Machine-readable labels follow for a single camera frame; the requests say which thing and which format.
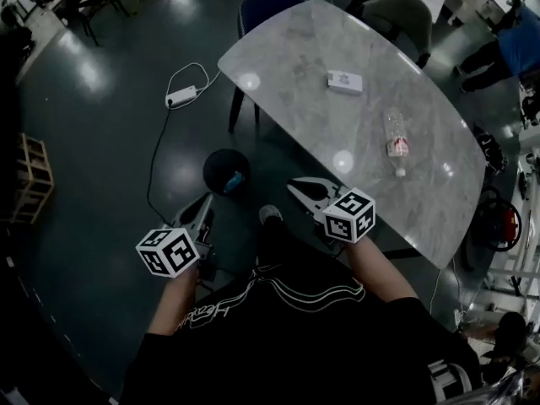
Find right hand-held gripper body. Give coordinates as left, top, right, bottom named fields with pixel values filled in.
left=314, top=186, right=376, bottom=256

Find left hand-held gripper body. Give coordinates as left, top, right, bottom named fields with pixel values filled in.
left=135, top=219, right=217, bottom=281

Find blue plastic bag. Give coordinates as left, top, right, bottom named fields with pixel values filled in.
left=222, top=170, right=245, bottom=196

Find black round trash bin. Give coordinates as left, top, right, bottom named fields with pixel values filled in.
left=202, top=148, right=252, bottom=197

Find clear plastic water bottle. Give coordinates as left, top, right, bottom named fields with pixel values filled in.
left=382, top=106, right=411, bottom=179

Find small white box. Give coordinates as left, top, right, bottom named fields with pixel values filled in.
left=326, top=68, right=364, bottom=97

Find person's left forearm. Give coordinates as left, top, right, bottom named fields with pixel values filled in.
left=147, top=266, right=199, bottom=337

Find person's right forearm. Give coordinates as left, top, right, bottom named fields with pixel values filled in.
left=343, top=236, right=419, bottom=301

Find white marble table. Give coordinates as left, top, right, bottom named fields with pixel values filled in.
left=217, top=0, right=486, bottom=269

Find person's grey shoe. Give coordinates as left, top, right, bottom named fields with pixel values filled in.
left=257, top=203, right=284, bottom=227

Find person's black trousers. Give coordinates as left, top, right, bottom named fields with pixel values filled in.
left=255, top=219, right=351, bottom=278

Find white power strip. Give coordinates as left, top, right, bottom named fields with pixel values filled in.
left=164, top=84, right=199, bottom=110

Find person's black shirt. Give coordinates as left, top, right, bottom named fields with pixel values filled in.
left=120, top=263, right=484, bottom=405

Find wooden crate rack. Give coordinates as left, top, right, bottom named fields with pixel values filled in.
left=8, top=132, right=56, bottom=226

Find black red wheel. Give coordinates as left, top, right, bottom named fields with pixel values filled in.
left=476, top=186, right=524, bottom=252

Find black bag white markings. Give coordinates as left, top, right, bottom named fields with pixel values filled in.
left=472, top=122, right=507, bottom=172

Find white metal rack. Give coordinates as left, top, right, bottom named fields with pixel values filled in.
left=484, top=149, right=540, bottom=307

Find grey chair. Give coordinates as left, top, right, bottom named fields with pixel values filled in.
left=348, top=0, right=434, bottom=69

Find blue chair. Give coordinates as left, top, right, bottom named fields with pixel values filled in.
left=237, top=0, right=307, bottom=40

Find black floor cable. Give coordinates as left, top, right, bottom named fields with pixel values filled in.
left=146, top=105, right=174, bottom=227

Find white floor cable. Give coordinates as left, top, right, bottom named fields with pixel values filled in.
left=429, top=257, right=467, bottom=332

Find white looped cable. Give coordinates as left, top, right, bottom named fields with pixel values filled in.
left=166, top=62, right=223, bottom=100

